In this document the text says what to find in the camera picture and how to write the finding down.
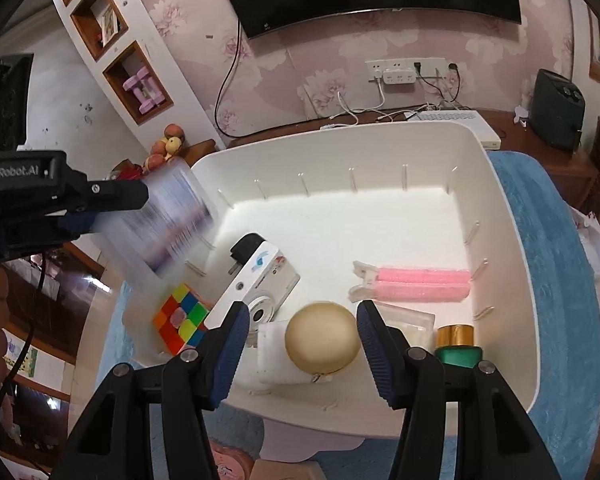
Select black box-shaped object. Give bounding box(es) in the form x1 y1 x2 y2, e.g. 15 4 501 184
0 54 34 150

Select blue fluffy blanket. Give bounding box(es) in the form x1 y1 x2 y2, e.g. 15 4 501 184
100 150 600 480

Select pink hair roller clip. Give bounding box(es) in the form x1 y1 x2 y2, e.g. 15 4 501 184
348 259 473 304

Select black plug cables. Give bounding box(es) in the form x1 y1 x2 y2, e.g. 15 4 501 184
415 62 463 108

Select multicoloured puzzle cube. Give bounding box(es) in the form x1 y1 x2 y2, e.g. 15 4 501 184
152 284 216 357

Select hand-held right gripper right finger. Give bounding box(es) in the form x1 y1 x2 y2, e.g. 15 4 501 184
356 300 556 480

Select white flat device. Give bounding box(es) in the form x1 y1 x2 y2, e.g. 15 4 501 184
405 109 502 151

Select red ornament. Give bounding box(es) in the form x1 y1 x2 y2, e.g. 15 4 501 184
110 160 146 183

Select black charger plug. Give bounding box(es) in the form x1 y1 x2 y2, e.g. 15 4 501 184
228 233 267 277

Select white plastic bag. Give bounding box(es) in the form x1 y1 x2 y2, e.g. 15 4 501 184
570 205 600 281

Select pale curved board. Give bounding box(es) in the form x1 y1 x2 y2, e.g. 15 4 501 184
259 419 367 462

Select dark green appliance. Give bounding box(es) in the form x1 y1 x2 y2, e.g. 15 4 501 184
529 69 586 152

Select pink dumbbell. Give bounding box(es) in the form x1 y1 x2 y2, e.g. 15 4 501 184
136 89 164 115
122 72 155 95

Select clear plastic box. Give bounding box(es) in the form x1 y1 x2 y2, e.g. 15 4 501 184
92 157 218 291

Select green bottle with gold cap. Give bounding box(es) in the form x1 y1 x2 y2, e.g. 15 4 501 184
434 325 482 367

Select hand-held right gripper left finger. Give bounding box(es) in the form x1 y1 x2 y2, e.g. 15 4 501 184
52 301 252 480

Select white plastic bin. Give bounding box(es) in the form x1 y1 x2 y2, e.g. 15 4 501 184
122 121 543 441

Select white wall outlet plate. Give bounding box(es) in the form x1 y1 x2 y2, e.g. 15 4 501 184
364 58 450 82

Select white power strip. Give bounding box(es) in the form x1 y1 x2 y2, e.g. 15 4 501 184
381 71 422 88

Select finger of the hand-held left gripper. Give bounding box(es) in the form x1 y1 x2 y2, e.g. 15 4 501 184
42 208 101 243
62 167 150 213

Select white charging cables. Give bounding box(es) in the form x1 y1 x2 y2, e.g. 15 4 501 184
320 80 396 131

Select beige wooden block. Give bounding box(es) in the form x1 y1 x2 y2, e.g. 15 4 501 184
252 459 326 480

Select white digital camera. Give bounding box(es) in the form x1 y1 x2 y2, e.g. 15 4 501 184
202 241 301 348

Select gold ball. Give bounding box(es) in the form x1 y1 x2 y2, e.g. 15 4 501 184
284 301 360 376

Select picture card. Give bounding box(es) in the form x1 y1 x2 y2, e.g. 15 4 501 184
92 2 121 46

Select black television cable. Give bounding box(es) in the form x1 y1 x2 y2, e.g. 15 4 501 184
214 20 246 137

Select white wall shelf unit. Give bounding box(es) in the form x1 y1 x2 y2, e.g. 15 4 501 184
45 0 218 161

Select small clear plastic case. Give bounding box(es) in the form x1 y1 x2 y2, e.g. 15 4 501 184
380 302 437 351

